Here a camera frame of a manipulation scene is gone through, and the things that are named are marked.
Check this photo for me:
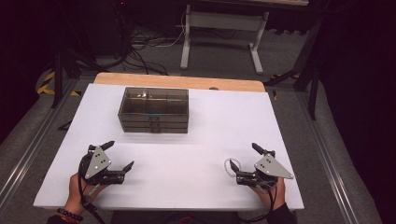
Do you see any black curtain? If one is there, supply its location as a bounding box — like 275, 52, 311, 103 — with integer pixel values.
318, 0, 396, 224
0, 0, 59, 144

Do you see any black table bracket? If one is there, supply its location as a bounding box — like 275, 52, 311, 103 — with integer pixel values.
57, 119, 74, 132

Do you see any white beaded bracelet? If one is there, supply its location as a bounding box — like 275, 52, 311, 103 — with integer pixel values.
223, 157, 243, 178

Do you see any white metal desk frame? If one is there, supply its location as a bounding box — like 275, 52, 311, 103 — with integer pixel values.
179, 4, 271, 76

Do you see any wooden table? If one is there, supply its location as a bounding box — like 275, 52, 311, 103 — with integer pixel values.
92, 72, 266, 93

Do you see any person's dark lap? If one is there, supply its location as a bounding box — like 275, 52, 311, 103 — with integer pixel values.
110, 210, 242, 224

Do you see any person's right hand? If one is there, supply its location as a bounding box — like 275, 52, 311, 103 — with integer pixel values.
249, 177, 287, 210

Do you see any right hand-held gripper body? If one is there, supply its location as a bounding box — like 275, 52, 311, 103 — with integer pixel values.
235, 149, 295, 189

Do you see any hand-held gripper cable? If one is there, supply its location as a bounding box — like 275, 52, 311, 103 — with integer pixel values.
239, 186, 279, 224
78, 154, 107, 224

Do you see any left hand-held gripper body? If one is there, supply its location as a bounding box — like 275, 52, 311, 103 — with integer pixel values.
78, 144, 125, 187

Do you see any bundle of floor cables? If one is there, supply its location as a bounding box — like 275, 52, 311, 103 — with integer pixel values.
116, 26, 188, 77

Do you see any orange wrist bracelet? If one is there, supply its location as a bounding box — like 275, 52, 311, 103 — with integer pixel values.
55, 214, 77, 224

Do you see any left hand-held gripper cable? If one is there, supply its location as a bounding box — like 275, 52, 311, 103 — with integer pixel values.
78, 154, 107, 224

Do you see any dark equipment cabinet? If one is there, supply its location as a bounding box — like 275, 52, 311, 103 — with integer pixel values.
88, 0, 134, 59

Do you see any aluminium floor rail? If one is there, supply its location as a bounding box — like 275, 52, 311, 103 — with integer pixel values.
0, 79, 79, 206
295, 91, 360, 224

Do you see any black metal stand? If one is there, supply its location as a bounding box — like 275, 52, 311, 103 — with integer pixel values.
264, 17, 325, 121
50, 46, 101, 109

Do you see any right hand-held gripper cable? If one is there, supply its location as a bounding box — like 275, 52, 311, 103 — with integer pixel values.
239, 186, 279, 224

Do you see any person's left hand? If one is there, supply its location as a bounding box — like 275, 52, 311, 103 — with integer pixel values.
64, 173, 108, 216

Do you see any white board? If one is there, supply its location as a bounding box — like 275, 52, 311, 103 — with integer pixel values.
33, 82, 305, 211

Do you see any black beaded wrist bracelet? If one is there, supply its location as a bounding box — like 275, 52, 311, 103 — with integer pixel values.
57, 207, 85, 222

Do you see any smoky transparent drawer box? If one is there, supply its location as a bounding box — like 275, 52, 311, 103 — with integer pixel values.
117, 87, 190, 134

